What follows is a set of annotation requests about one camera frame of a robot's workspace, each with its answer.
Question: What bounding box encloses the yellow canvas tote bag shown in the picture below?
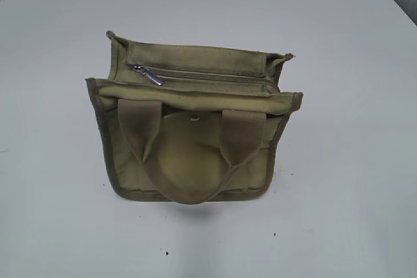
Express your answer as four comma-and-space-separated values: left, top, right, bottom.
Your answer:
86, 31, 303, 204

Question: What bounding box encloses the silver metal zipper pull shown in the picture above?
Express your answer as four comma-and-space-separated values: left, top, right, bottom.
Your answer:
132, 64, 164, 86

